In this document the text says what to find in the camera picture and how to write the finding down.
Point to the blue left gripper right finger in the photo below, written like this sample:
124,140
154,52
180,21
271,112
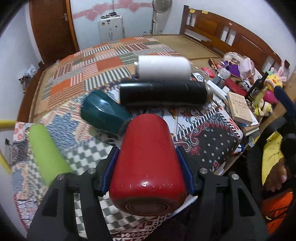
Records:
186,171

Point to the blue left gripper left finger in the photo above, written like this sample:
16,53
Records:
109,164

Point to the red thermos cup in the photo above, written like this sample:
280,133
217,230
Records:
147,179

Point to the green tumbler cup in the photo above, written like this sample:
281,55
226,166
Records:
49,160

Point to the dark teal faceted cup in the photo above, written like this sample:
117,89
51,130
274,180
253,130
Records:
105,115

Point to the person's right hand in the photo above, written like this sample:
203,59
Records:
277,176

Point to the colourful patterned cloth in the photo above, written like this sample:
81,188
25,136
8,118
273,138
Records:
83,147

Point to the black thermos bottle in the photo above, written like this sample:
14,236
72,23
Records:
146,94

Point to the beige paperback book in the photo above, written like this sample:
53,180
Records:
239,109

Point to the white thermos bottle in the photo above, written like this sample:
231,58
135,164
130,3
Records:
156,67

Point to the dark wine bottle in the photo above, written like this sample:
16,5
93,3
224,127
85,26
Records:
256,88

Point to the striped patchwork bed mat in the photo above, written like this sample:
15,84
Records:
95,67

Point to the yellow plush toy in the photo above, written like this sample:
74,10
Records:
275,79

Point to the wooden headboard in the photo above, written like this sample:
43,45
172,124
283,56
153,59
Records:
222,35

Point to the white suitcase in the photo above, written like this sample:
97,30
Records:
110,28

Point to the standing electric fan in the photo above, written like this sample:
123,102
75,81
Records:
160,15

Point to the brown wooden door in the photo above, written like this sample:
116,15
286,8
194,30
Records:
53,29

